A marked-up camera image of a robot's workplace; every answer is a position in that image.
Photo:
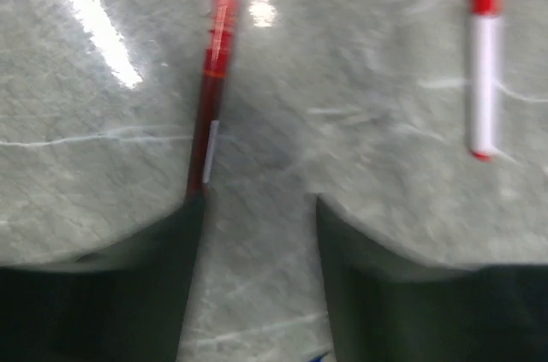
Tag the red cap marker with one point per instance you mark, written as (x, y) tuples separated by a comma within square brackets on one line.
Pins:
[(483, 54)]

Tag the red translucent pen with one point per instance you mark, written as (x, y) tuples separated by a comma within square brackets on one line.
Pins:
[(216, 65)]

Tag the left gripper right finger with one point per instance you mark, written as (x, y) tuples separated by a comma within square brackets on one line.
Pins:
[(383, 306)]

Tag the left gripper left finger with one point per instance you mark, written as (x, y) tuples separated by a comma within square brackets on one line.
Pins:
[(122, 302)]

